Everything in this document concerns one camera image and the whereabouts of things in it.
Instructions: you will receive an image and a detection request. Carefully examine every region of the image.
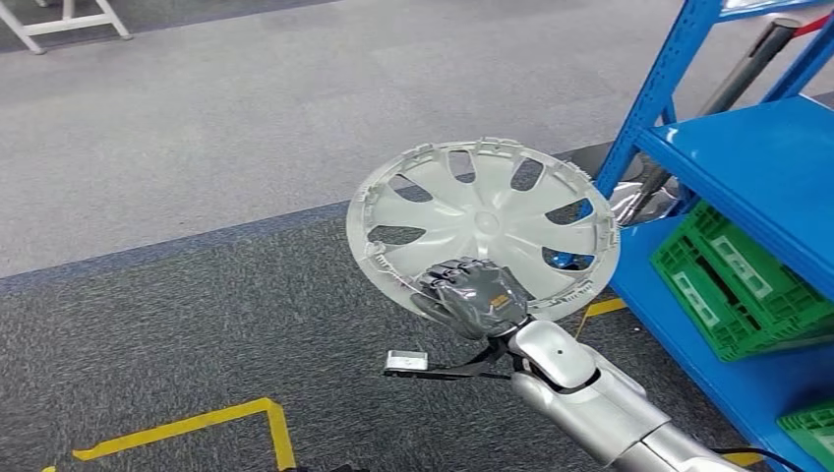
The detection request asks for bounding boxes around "grey plastic wheel cover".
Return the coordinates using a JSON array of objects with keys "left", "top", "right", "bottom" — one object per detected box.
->
[{"left": 345, "top": 137, "right": 622, "bottom": 324}]

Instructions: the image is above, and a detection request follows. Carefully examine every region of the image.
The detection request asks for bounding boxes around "blue metal shelf rack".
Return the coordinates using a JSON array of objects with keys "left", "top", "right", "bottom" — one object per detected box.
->
[{"left": 550, "top": 0, "right": 834, "bottom": 472}]

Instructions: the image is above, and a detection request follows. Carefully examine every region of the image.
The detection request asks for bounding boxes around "yellow floor tape corner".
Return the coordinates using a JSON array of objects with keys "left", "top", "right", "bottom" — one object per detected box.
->
[{"left": 39, "top": 397, "right": 298, "bottom": 472}]

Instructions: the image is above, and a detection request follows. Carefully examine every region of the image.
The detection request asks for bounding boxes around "green plastic crate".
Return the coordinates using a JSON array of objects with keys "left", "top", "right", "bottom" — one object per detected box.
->
[
  {"left": 776, "top": 398, "right": 834, "bottom": 472},
  {"left": 650, "top": 200, "right": 834, "bottom": 364}
]

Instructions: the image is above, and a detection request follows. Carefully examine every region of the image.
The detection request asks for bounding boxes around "chrome stanchion with red belt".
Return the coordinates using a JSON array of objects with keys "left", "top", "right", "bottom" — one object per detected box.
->
[{"left": 609, "top": 17, "right": 803, "bottom": 227}]

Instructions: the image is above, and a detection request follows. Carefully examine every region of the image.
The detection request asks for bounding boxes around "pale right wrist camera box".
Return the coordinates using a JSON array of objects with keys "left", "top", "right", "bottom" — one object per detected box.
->
[{"left": 384, "top": 350, "right": 430, "bottom": 374}]

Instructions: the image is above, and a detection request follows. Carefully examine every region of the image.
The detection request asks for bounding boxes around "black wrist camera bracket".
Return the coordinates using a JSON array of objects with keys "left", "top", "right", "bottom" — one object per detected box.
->
[{"left": 382, "top": 337, "right": 519, "bottom": 383}]

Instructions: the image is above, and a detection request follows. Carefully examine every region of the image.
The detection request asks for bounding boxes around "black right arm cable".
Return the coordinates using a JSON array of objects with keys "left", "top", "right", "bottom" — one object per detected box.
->
[{"left": 710, "top": 445, "right": 809, "bottom": 472}]

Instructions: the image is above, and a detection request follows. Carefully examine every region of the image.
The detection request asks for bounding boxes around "white table leg frame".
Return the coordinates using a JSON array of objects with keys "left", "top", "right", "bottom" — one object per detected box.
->
[{"left": 0, "top": 0, "right": 133, "bottom": 56}]

